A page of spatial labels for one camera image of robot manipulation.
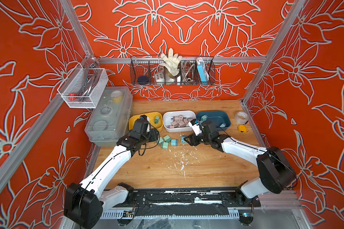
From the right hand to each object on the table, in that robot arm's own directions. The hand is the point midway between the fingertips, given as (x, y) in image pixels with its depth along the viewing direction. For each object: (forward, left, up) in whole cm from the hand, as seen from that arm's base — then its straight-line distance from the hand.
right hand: (184, 137), depth 86 cm
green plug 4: (+19, +20, -7) cm, 28 cm away
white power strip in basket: (+34, +17, +20) cm, 43 cm away
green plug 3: (-1, +13, -9) cm, 16 cm away
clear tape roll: (+23, -44, -9) cm, 51 cm away
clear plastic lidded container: (+5, +47, +6) cm, 48 cm away
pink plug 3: (+16, +1, -8) cm, 18 cm away
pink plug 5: (+22, -5, -10) cm, 25 cm away
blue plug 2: (+1, +6, -8) cm, 10 cm away
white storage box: (+21, +12, -9) cm, 26 cm away
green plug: (+3, +16, -8) cm, 18 cm away
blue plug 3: (+20, -15, -7) cm, 26 cm away
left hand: (0, +17, +7) cm, 18 cm away
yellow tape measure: (+14, -43, -10) cm, 46 cm away
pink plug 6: (+19, -2, -7) cm, 20 cm away
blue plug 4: (+15, -29, -7) cm, 33 cm away
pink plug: (+20, +2, -6) cm, 21 cm away
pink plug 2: (+16, +6, -9) cm, 19 cm away
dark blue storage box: (+24, -29, -11) cm, 39 cm away
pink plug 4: (+20, +5, -6) cm, 21 cm away
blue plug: (-2, +1, -1) cm, 2 cm away
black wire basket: (+44, +27, +19) cm, 55 cm away
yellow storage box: (+21, +24, -5) cm, 32 cm away
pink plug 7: (+13, +8, -8) cm, 18 cm away
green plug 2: (+4, +12, -9) cm, 15 cm away
